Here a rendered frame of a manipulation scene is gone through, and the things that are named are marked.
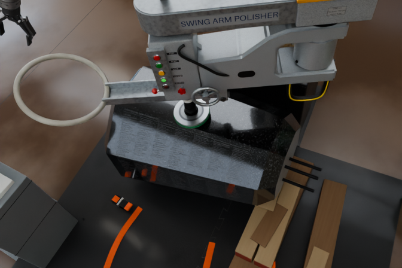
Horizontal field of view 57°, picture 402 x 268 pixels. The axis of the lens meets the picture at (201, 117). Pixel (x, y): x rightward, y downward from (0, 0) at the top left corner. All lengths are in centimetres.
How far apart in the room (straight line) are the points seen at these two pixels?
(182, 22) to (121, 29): 275
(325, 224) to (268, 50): 143
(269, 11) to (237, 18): 13
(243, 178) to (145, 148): 65
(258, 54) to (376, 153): 173
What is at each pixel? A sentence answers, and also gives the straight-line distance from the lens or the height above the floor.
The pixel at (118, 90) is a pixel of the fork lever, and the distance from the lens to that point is 214.
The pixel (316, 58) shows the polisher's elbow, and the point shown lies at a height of 137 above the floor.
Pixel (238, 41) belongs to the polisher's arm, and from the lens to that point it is 178.
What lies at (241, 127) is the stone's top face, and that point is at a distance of 216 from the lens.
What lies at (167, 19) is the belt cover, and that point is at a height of 169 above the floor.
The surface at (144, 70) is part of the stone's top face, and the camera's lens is 255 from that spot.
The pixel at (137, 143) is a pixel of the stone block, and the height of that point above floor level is 71.
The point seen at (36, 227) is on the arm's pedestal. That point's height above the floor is 41.
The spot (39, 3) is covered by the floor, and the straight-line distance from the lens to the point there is 511.
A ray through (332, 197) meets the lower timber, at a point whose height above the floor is 12.
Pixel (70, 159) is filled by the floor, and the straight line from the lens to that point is 339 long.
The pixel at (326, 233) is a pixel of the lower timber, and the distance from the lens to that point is 271.
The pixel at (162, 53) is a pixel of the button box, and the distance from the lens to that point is 165.
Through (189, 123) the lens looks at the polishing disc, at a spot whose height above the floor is 91.
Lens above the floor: 267
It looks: 55 degrees down
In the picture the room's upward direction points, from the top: 12 degrees counter-clockwise
